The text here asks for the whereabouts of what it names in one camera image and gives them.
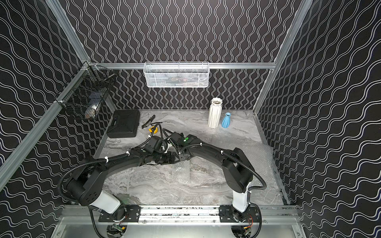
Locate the clear bubble wrap roll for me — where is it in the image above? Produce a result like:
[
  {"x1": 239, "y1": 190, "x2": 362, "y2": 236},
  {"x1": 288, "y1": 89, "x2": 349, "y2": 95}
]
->
[{"x1": 171, "y1": 161, "x2": 193, "y2": 194}]

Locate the bubble white cylinder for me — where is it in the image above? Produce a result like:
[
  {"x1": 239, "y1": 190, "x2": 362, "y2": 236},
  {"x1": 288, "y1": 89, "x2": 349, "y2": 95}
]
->
[{"x1": 208, "y1": 97, "x2": 222, "y2": 129}]

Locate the blue ribbed vase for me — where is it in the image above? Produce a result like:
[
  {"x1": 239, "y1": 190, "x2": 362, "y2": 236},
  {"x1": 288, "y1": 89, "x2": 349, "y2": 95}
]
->
[{"x1": 221, "y1": 112, "x2": 231, "y2": 129}]

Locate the clear bubble wrap sheet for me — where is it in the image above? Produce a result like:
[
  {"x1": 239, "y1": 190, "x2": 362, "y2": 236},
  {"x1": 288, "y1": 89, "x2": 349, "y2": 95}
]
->
[
  {"x1": 210, "y1": 134, "x2": 261, "y2": 157},
  {"x1": 245, "y1": 142, "x2": 276, "y2": 193}
]

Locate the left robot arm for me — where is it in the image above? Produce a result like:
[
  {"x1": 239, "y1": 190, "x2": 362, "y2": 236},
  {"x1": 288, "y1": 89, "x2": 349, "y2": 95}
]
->
[{"x1": 58, "y1": 136, "x2": 177, "y2": 220}]

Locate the yellow tape measure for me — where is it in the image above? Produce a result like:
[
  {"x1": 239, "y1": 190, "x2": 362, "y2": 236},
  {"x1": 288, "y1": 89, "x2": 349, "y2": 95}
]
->
[{"x1": 149, "y1": 126, "x2": 158, "y2": 134}]

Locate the black utility knife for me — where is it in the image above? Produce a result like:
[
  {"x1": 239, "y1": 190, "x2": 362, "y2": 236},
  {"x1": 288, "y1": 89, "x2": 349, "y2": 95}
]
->
[{"x1": 141, "y1": 115, "x2": 162, "y2": 129}]

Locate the black plastic tool case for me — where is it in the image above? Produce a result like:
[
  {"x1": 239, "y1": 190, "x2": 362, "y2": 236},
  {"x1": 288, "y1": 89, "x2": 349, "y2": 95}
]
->
[{"x1": 107, "y1": 109, "x2": 140, "y2": 138}]

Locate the white roll in black basket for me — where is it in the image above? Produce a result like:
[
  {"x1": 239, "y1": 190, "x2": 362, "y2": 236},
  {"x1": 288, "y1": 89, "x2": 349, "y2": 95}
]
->
[{"x1": 84, "y1": 99, "x2": 102, "y2": 119}]

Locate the white wire mesh basket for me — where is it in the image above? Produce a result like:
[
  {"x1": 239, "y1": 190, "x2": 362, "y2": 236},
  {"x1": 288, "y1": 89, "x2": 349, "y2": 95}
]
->
[{"x1": 143, "y1": 61, "x2": 210, "y2": 88}]

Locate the black wire basket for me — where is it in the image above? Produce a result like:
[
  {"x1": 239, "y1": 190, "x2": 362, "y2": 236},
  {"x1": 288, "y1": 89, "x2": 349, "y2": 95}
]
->
[{"x1": 58, "y1": 65, "x2": 116, "y2": 120}]

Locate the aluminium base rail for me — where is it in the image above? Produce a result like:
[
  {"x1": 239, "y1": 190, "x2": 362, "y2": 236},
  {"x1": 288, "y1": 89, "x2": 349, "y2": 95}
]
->
[{"x1": 59, "y1": 204, "x2": 301, "y2": 226}]

